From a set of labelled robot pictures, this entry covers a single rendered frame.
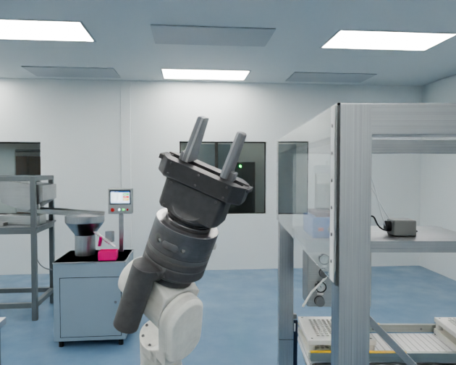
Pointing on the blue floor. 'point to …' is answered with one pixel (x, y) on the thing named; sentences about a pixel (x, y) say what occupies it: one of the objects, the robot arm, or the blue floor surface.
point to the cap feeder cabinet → (87, 297)
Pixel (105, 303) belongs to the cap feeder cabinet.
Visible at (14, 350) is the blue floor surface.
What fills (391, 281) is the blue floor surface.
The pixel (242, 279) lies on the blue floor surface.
